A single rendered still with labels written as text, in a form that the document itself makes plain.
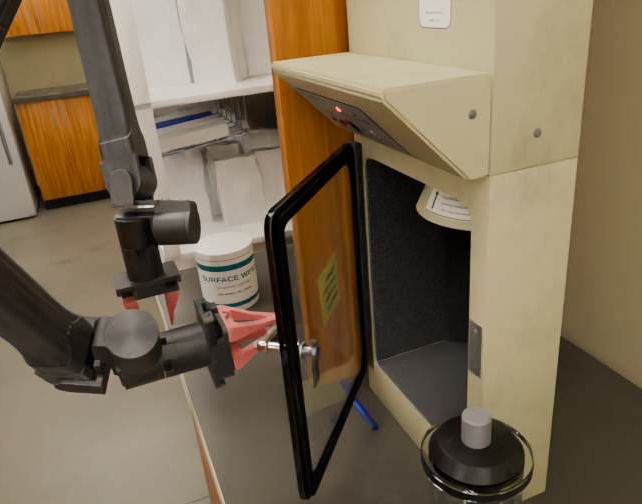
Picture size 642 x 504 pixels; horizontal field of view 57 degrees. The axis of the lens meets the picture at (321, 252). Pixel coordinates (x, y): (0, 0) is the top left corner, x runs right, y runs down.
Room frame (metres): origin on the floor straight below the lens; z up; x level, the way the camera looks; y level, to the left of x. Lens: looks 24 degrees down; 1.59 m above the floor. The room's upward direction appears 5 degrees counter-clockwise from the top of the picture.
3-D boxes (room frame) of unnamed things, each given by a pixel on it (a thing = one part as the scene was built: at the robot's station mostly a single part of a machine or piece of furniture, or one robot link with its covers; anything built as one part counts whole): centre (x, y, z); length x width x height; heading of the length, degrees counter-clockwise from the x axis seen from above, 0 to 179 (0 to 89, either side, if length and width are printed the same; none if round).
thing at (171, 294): (0.87, 0.28, 1.14); 0.07 x 0.07 x 0.09; 20
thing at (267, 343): (0.64, 0.05, 1.20); 0.10 x 0.05 x 0.03; 159
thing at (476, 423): (0.44, -0.13, 1.18); 0.09 x 0.09 x 0.07
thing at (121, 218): (0.87, 0.28, 1.27); 0.07 x 0.06 x 0.07; 83
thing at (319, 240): (0.70, 0.00, 1.19); 0.30 x 0.01 x 0.40; 159
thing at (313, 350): (0.59, 0.02, 1.18); 0.02 x 0.02 x 0.06; 69
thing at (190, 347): (0.63, 0.18, 1.19); 0.07 x 0.07 x 0.10; 20
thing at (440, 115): (0.68, -0.06, 1.46); 0.32 x 0.12 x 0.10; 20
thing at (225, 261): (1.23, 0.22, 1.02); 0.13 x 0.13 x 0.15
